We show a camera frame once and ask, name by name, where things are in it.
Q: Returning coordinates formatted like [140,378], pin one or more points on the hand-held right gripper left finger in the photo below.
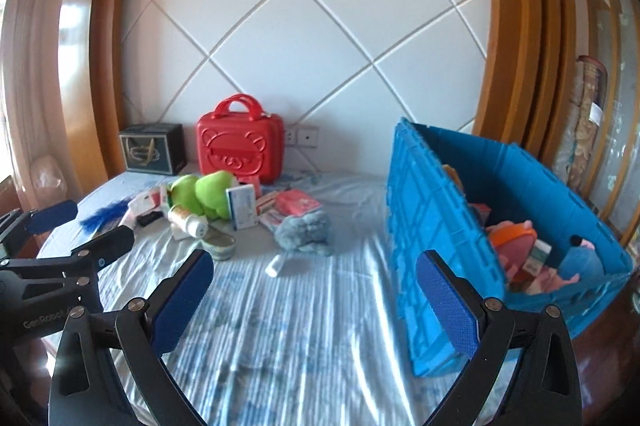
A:
[182,301]

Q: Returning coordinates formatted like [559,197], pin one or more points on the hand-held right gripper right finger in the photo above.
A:
[450,306]

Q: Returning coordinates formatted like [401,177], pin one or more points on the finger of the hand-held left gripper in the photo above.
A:
[107,243]
[50,216]

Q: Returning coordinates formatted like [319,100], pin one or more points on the blue plastic crate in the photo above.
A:
[430,256]

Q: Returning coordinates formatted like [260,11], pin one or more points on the white green medicine carton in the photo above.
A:
[539,256]

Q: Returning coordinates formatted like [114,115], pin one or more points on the blue feather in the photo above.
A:
[100,218]

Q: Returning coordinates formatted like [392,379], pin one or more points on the pink white tissue pack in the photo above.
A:
[131,210]

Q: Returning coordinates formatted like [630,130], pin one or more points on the clear plastic bag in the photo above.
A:
[47,173]

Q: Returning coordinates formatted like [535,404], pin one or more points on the black crumpled bag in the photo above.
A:
[149,219]

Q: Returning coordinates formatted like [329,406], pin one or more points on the pink plush toy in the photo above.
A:
[510,258]

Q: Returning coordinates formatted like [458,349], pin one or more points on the white orange-label pill bottle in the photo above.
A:
[186,221]

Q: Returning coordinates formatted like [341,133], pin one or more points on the small white bottle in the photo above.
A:
[275,267]

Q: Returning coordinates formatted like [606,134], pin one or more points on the dark gift box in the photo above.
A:
[152,151]

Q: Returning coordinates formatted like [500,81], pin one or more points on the green plush toy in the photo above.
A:
[210,193]

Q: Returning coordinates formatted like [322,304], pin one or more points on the blue white medicine box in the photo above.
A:
[242,206]

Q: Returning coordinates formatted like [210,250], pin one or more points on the red white sachet pack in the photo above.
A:
[267,208]

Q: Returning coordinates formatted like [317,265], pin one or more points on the printed bed sheet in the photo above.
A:
[310,331]

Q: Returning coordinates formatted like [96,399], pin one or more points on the blue plush toy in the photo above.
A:
[580,263]

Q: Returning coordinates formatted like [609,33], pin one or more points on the grey plush toy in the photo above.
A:
[302,231]

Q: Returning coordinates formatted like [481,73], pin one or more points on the pink packet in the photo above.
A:
[297,202]

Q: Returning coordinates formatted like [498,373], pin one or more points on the red bear carry case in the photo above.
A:
[240,141]

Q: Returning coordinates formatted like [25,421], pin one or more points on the rolled patterned rug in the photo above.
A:
[582,126]

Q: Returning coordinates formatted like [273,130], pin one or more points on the white wall socket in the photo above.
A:
[307,137]
[290,137]

